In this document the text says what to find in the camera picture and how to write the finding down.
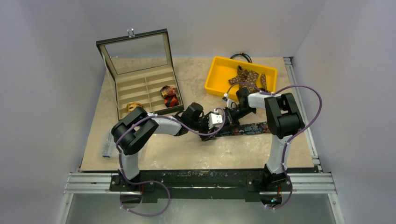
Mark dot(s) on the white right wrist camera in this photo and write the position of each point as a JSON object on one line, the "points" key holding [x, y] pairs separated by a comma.
{"points": [[230, 104]]}

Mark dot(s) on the brown floral tie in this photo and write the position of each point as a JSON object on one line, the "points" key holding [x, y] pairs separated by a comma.
{"points": [[250, 79]]}

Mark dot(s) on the orange navy rolled tie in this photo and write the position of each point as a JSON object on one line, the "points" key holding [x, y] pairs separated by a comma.
{"points": [[168, 93]]}

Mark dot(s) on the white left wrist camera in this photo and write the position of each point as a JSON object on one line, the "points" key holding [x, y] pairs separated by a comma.
{"points": [[215, 120]]}

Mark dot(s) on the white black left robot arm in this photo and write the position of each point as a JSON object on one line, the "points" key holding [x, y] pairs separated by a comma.
{"points": [[133, 132]]}

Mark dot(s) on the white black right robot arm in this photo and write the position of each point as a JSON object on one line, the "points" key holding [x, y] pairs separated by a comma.
{"points": [[284, 121]]}

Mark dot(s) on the aluminium frame rail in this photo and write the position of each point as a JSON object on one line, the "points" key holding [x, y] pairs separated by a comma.
{"points": [[310, 194]]}

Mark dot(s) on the yellow plastic tray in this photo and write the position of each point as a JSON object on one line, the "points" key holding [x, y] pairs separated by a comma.
{"points": [[228, 75]]}

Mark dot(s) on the black mounting base rail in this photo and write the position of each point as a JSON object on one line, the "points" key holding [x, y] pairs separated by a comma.
{"points": [[248, 184]]}

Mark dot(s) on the clear plastic screw box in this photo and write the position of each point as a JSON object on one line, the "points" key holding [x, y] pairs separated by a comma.
{"points": [[108, 148]]}

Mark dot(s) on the navy floral tie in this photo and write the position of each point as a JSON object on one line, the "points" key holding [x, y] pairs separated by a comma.
{"points": [[245, 129]]}

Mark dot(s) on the tan patterned rolled tie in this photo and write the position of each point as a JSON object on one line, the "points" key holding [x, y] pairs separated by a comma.
{"points": [[132, 106]]}

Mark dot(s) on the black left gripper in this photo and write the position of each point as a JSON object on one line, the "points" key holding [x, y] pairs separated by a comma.
{"points": [[205, 137]]}

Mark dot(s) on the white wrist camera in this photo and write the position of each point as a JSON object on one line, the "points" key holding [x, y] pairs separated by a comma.
{"points": [[230, 104], [215, 120]]}

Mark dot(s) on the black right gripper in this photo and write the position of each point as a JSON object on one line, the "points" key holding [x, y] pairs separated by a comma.
{"points": [[227, 116]]}

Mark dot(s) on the black tie storage box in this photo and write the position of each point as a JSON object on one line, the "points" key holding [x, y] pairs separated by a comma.
{"points": [[139, 65]]}

